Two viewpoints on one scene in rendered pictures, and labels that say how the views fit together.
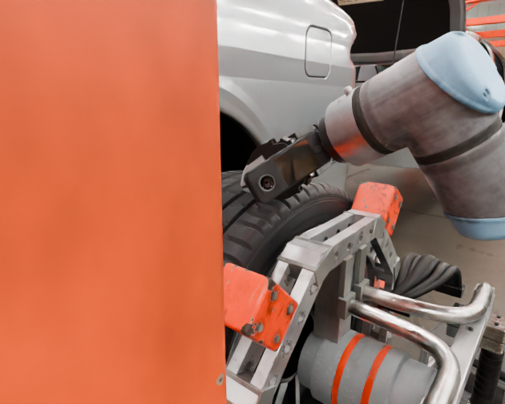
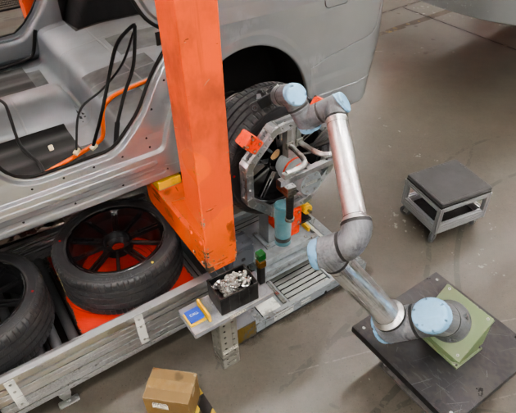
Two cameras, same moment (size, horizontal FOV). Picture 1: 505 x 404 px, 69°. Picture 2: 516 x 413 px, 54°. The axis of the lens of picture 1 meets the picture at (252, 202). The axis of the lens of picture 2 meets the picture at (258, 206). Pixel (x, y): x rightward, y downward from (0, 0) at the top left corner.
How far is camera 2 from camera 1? 1.85 m
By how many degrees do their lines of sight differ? 29
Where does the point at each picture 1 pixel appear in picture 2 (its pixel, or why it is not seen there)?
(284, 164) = (260, 102)
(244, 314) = (243, 143)
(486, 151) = (297, 114)
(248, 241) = (253, 121)
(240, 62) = (276, 18)
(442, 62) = (284, 93)
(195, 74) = (222, 115)
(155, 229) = (217, 132)
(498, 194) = (301, 124)
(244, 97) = (278, 34)
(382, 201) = not seen: hidden behind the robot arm
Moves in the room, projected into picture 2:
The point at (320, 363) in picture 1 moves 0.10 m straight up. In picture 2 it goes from (281, 164) to (281, 147)
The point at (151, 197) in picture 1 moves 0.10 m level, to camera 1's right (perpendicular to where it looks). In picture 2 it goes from (216, 129) to (241, 132)
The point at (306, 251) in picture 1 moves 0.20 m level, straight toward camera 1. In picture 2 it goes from (270, 127) to (251, 150)
